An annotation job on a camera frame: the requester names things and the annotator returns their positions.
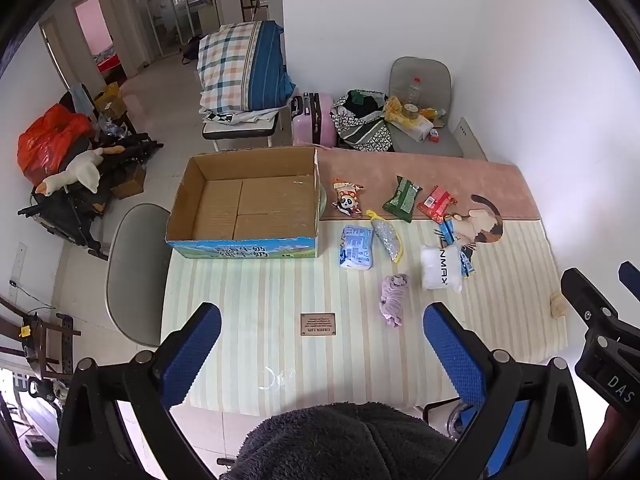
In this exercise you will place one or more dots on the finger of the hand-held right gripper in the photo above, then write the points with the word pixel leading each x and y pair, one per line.
pixel 590 305
pixel 631 280

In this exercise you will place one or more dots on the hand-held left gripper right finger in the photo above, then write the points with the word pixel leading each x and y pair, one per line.
pixel 452 355

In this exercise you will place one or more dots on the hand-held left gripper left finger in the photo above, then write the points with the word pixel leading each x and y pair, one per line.
pixel 192 347

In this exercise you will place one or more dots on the purple cloth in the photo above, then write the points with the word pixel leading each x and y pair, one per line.
pixel 393 300

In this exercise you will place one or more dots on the white soft packet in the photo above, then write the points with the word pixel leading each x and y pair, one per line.
pixel 440 267

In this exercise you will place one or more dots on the blue stick snack packet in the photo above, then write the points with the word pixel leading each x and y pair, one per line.
pixel 457 240

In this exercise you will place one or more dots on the silver glitter pouch yellow trim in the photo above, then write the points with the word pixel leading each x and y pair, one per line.
pixel 387 235

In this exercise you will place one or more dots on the blue tissue pack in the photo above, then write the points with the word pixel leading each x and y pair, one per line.
pixel 356 247

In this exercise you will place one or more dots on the red snack packet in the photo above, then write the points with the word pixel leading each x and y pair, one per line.
pixel 436 203

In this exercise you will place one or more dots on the green snack packet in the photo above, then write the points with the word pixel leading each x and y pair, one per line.
pixel 401 199

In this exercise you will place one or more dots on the orange panda snack packet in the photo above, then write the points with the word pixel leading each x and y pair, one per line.
pixel 347 199

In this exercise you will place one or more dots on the beige crumpled item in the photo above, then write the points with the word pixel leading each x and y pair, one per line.
pixel 557 305

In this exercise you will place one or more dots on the grey chair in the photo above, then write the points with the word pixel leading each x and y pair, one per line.
pixel 425 75
pixel 135 275

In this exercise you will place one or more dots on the grey fleece garment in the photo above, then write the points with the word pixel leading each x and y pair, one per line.
pixel 345 442

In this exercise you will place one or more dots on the dark wooden chair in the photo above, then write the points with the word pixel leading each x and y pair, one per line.
pixel 30 332

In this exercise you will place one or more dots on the brown cardboard box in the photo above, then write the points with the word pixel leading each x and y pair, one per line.
pixel 130 182

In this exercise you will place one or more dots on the black folded equipment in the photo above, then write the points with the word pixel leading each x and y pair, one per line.
pixel 90 200

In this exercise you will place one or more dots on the white board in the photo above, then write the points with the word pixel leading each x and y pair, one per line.
pixel 470 137

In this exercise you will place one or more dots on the white goose plush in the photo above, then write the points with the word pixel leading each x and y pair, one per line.
pixel 75 172

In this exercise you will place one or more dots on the small red box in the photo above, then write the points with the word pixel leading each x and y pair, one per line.
pixel 434 135

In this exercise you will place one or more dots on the white flat packet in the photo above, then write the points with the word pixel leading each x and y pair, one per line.
pixel 415 127

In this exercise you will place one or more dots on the brown tape roll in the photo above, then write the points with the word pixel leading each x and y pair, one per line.
pixel 411 110

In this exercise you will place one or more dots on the black white patterned bag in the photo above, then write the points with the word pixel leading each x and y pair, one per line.
pixel 362 122

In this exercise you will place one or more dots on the red plastic bag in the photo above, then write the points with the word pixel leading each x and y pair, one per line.
pixel 47 140

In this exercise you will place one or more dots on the yellow plastic bag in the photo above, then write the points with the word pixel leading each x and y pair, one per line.
pixel 397 107

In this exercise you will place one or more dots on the pink suitcase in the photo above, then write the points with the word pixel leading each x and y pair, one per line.
pixel 312 117

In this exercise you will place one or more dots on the yellow cardboard box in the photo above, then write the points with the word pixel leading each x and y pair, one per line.
pixel 111 100

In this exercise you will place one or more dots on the clear plastic bottle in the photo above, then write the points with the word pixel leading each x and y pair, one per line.
pixel 412 91

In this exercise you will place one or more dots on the light blue cloth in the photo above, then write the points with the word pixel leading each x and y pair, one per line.
pixel 82 97

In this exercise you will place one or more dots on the plaid folded bedding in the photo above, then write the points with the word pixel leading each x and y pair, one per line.
pixel 240 67

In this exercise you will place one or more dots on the black backpack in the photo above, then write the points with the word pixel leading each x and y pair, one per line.
pixel 190 51

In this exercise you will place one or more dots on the white cabinet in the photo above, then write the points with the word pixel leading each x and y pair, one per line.
pixel 275 6

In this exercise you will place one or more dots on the white wall outlet strip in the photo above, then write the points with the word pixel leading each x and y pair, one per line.
pixel 17 265

